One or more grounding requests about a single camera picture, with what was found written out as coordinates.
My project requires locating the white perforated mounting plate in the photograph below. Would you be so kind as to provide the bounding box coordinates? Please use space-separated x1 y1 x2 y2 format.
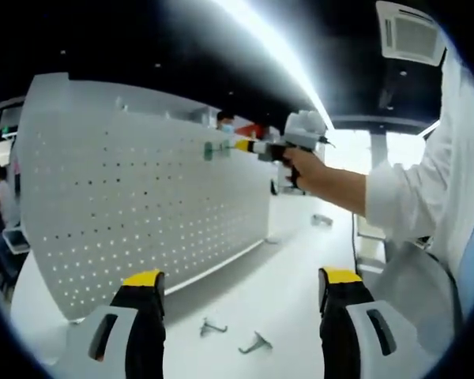
17 106 273 323

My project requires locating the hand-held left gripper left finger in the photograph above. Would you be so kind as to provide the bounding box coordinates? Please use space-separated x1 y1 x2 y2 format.
78 269 167 379

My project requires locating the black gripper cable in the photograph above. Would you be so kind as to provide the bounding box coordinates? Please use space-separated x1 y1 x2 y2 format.
350 212 360 273

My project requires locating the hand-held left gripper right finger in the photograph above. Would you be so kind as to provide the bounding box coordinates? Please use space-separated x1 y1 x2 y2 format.
318 266 410 379

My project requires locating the white tray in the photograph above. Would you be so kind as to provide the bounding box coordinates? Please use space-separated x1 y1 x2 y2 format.
2 227 32 256

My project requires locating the person's right hand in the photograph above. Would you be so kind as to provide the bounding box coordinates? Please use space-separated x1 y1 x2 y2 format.
282 148 344 210

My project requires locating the ceiling light strip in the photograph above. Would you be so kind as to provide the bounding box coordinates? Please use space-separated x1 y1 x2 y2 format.
216 0 335 129

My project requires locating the white desk divider panel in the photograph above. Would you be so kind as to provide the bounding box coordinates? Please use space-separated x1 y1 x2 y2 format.
23 72 218 131

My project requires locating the ceiling air conditioner unit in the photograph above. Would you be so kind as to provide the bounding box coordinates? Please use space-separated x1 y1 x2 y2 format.
376 1 448 65

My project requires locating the red sign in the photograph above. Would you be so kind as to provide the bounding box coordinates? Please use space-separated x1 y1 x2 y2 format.
236 123 270 140

